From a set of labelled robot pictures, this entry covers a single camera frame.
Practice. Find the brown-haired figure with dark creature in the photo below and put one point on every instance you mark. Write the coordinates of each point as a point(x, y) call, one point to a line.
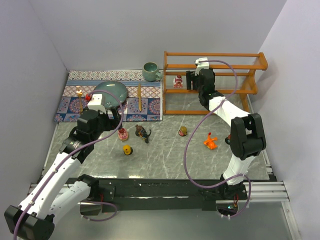
point(142, 133)

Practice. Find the teal ceramic mug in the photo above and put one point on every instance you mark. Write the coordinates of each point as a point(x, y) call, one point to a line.
point(150, 72)

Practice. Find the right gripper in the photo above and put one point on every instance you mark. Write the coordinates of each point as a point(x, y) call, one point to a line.
point(194, 81)

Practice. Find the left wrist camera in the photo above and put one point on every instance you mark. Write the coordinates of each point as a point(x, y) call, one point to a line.
point(97, 103)

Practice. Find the pink bear strawberry cake toy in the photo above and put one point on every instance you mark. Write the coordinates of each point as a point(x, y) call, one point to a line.
point(178, 82)

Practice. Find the teal ceramic plate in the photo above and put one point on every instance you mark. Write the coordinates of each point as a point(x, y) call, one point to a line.
point(116, 88)

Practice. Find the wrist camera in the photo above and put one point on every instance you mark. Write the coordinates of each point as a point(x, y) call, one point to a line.
point(201, 63)
point(97, 103)

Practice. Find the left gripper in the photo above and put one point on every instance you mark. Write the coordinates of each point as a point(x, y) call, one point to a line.
point(110, 121)

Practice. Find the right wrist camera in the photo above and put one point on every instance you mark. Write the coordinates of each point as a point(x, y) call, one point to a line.
point(201, 63)

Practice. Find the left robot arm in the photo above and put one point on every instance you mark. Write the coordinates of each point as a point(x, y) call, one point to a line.
point(36, 216)

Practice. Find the pink bear donut toy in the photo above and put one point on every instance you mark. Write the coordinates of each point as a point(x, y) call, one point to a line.
point(123, 134)

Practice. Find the gold knife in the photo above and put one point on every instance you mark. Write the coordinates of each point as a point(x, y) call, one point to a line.
point(139, 97)

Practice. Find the patterned blue placemat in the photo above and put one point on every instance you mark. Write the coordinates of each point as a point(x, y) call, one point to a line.
point(151, 95)

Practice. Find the black base frame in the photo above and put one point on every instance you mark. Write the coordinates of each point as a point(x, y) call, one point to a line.
point(95, 201)

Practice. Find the red-haired small figurine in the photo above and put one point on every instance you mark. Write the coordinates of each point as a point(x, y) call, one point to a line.
point(228, 140)

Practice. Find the aluminium rail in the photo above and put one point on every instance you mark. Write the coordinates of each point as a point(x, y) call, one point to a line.
point(256, 191)

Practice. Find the orange wooden two-tier shelf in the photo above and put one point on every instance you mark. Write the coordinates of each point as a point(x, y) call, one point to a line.
point(234, 75)

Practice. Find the yellow duck toy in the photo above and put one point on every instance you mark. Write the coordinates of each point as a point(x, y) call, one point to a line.
point(127, 150)

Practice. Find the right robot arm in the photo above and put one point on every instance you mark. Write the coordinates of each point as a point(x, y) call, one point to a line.
point(246, 138)

